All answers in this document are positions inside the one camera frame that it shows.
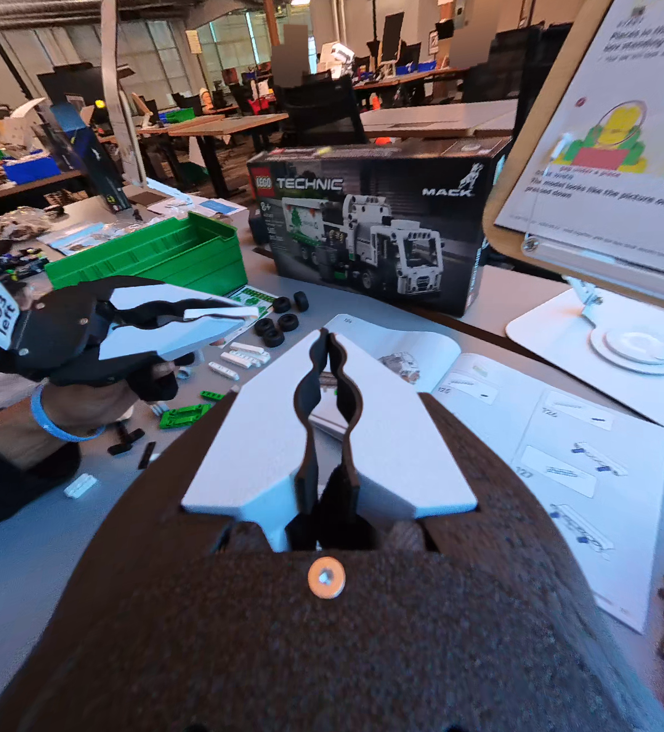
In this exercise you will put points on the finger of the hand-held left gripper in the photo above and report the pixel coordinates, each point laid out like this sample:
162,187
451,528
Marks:
166,294
172,340

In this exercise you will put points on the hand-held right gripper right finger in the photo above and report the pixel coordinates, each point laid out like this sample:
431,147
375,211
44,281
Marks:
412,457

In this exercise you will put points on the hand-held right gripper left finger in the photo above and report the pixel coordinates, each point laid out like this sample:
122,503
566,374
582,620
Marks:
246,452

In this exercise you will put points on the thin white lego plate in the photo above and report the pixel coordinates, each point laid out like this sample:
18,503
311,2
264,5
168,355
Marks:
223,313

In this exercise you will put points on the person's left forearm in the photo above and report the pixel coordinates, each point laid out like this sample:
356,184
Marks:
17,452

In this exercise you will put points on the green lego beam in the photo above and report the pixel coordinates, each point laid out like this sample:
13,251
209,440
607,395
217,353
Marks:
212,396

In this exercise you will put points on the black lego tyre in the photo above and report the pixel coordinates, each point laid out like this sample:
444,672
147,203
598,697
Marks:
302,301
288,322
264,327
281,305
275,338

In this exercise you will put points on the black flat lego piece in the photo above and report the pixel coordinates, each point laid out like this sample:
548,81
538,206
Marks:
126,437
147,456

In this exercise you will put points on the lego instruction booklet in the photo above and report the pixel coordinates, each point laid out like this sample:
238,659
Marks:
538,457

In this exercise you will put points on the black lego set box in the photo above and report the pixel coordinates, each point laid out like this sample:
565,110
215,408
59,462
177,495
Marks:
378,171

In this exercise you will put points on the person's left hand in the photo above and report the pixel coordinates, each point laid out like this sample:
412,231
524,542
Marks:
86,406

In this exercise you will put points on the green plastic bin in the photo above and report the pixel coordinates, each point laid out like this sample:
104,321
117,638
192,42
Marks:
155,257

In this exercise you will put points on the green white sticker sheet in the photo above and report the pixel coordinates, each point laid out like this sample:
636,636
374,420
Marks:
252,303

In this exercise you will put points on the blue wristband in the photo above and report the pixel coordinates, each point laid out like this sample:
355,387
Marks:
52,426

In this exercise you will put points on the blue paper sheet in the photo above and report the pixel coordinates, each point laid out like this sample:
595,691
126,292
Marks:
221,207

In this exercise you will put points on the clear plastic bags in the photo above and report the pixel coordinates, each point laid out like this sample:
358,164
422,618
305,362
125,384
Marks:
17,223

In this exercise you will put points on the dark grey container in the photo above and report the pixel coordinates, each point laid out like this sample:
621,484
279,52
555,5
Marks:
260,226

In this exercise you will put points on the dark blue box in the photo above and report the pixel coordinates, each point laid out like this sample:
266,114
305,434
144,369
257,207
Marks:
86,160

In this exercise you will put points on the small blue bin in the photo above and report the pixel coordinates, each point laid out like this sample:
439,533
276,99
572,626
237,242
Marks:
32,170

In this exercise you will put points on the background wooden desk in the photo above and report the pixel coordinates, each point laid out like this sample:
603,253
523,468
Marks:
223,123

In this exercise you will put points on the white curved stand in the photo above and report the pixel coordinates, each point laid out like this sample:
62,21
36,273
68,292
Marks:
116,86

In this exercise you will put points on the dark office chair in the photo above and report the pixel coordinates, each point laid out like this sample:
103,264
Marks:
320,111

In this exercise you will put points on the instruction sign on stand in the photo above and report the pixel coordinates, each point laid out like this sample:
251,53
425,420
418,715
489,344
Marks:
595,200

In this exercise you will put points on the white desk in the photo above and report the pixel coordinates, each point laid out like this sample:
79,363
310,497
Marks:
435,117

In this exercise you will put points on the green lego frame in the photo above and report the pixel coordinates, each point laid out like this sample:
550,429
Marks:
186,416

